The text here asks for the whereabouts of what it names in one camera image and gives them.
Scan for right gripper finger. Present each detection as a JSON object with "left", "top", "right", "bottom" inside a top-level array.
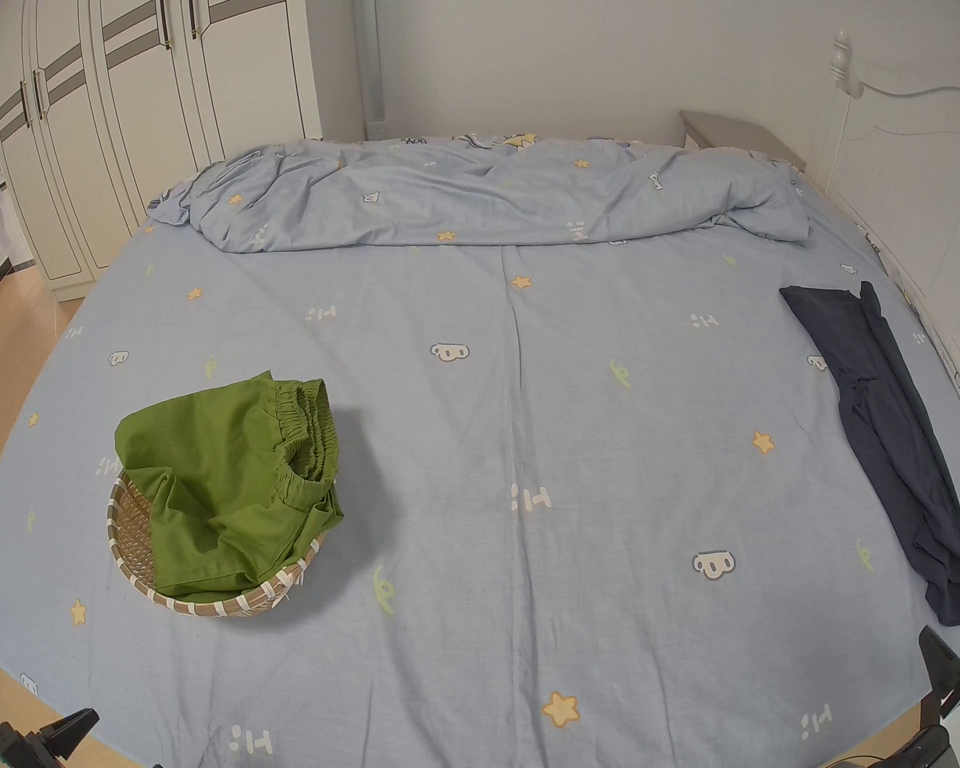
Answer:
[
  {"left": 896, "top": 723, "right": 951, "bottom": 768},
  {"left": 918, "top": 626, "right": 960, "bottom": 700}
]

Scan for round woven basket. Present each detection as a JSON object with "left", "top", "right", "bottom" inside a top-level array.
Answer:
[{"left": 106, "top": 471, "right": 329, "bottom": 621}]

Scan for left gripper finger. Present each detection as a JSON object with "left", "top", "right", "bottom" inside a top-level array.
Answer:
[{"left": 41, "top": 707, "right": 101, "bottom": 756}]

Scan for grey bedside table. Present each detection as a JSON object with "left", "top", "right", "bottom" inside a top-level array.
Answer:
[{"left": 678, "top": 109, "right": 809, "bottom": 172}]

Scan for white wall pipe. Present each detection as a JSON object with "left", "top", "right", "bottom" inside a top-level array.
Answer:
[{"left": 354, "top": 0, "right": 389, "bottom": 141}]

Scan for dark blue garment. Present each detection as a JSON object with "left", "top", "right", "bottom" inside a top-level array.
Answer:
[{"left": 778, "top": 281, "right": 960, "bottom": 627}]

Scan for green shorts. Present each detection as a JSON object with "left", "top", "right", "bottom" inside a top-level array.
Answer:
[{"left": 114, "top": 370, "right": 347, "bottom": 601}]

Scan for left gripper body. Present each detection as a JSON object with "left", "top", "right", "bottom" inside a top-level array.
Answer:
[{"left": 0, "top": 721, "right": 40, "bottom": 768}]

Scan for bed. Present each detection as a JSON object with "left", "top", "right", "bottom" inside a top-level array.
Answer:
[{"left": 0, "top": 30, "right": 960, "bottom": 768}]

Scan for white wardrobe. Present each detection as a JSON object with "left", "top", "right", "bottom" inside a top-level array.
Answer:
[{"left": 0, "top": 0, "right": 324, "bottom": 303}]

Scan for pale blue quilt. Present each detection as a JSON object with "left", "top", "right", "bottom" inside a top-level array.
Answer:
[{"left": 146, "top": 131, "right": 815, "bottom": 255}]

